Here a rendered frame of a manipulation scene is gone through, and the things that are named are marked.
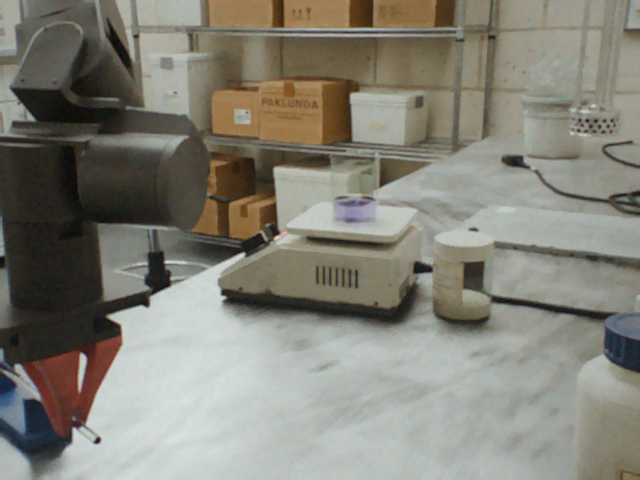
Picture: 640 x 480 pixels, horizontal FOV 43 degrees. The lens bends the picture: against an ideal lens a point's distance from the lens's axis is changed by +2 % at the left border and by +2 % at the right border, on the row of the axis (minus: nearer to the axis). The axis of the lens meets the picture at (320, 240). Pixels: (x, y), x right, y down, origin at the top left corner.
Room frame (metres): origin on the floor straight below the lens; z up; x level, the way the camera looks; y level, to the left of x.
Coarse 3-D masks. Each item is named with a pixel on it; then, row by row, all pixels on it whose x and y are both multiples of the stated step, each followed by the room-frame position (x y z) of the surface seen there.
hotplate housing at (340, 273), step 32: (416, 224) 0.87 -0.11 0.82; (256, 256) 0.81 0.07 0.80; (288, 256) 0.79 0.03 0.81; (320, 256) 0.78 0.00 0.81; (352, 256) 0.77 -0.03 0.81; (384, 256) 0.76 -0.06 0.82; (416, 256) 0.84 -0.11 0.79; (224, 288) 0.81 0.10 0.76; (256, 288) 0.80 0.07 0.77; (288, 288) 0.79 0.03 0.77; (320, 288) 0.78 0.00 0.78; (352, 288) 0.77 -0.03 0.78; (384, 288) 0.76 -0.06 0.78
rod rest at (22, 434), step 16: (0, 384) 0.59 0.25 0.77; (16, 384) 0.60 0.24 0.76; (0, 400) 0.57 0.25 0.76; (16, 400) 0.57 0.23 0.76; (32, 400) 0.52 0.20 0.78; (0, 416) 0.55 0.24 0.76; (16, 416) 0.55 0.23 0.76; (32, 416) 0.52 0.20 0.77; (48, 416) 0.53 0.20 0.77; (16, 432) 0.53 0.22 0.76; (32, 432) 0.52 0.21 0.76; (48, 432) 0.52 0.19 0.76; (32, 448) 0.51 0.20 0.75
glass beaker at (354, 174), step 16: (336, 160) 0.80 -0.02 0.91; (352, 160) 0.78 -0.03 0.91; (368, 160) 0.79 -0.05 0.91; (336, 176) 0.80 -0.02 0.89; (352, 176) 0.79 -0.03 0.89; (368, 176) 0.79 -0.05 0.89; (336, 192) 0.80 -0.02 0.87; (352, 192) 0.79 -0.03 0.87; (368, 192) 0.80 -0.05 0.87; (336, 208) 0.80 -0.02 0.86; (352, 208) 0.79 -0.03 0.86; (368, 208) 0.80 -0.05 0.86; (352, 224) 0.79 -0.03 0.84; (368, 224) 0.80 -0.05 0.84
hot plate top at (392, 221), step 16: (320, 208) 0.87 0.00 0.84; (384, 208) 0.87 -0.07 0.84; (400, 208) 0.87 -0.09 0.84; (288, 224) 0.80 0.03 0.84; (304, 224) 0.80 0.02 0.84; (320, 224) 0.80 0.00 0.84; (336, 224) 0.80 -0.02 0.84; (384, 224) 0.80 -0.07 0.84; (400, 224) 0.80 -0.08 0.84; (368, 240) 0.77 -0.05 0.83; (384, 240) 0.76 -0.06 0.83
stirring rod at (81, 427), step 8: (0, 360) 0.58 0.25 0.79; (0, 368) 0.57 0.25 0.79; (8, 368) 0.57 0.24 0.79; (16, 376) 0.56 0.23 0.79; (24, 384) 0.55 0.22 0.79; (32, 384) 0.54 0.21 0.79; (32, 392) 0.54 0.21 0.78; (40, 400) 0.53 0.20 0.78; (72, 416) 0.50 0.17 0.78; (72, 424) 0.49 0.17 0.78; (80, 424) 0.49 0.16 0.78; (80, 432) 0.49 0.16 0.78; (88, 432) 0.48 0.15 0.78; (96, 440) 0.47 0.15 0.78
